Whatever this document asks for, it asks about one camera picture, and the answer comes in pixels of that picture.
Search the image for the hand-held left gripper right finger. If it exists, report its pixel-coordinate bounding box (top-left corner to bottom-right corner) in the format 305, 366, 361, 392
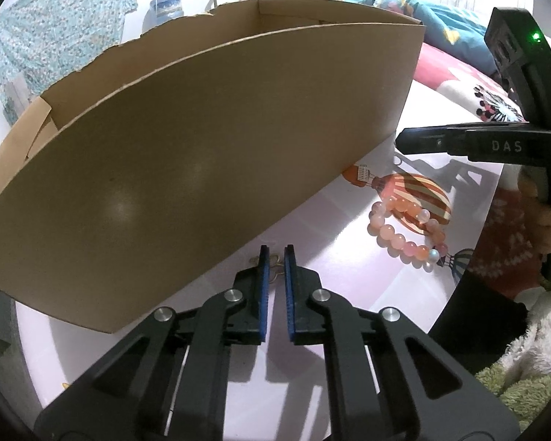
283, 244, 519, 441

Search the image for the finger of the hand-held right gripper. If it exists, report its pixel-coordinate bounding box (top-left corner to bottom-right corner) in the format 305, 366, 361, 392
395, 122, 471, 157

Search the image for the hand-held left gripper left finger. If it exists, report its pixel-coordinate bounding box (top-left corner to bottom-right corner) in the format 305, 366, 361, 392
34, 245, 271, 441

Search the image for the gold butterfly chain bracelet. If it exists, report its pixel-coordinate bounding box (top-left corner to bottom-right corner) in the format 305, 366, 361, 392
249, 255, 286, 283

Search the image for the pink bead bracelet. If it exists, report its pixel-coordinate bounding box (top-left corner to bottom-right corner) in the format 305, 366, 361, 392
368, 197, 448, 269

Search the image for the brown cardboard box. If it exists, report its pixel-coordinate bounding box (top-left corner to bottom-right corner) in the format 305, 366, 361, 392
0, 0, 427, 335

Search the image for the person's right hand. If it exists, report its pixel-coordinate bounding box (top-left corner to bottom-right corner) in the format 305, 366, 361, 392
518, 172, 551, 258

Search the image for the blue patterned quilt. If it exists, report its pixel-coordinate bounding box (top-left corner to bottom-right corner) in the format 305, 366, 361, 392
340, 0, 499, 76

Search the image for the green fluffy pajamas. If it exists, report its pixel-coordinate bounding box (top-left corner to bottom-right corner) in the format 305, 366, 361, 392
475, 280, 551, 423

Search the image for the blue water bottle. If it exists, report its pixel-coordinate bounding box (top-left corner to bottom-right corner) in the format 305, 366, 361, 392
149, 0, 185, 28

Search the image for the blue floral hanging cloth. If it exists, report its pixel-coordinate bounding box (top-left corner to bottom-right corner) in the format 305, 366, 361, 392
0, 0, 138, 125

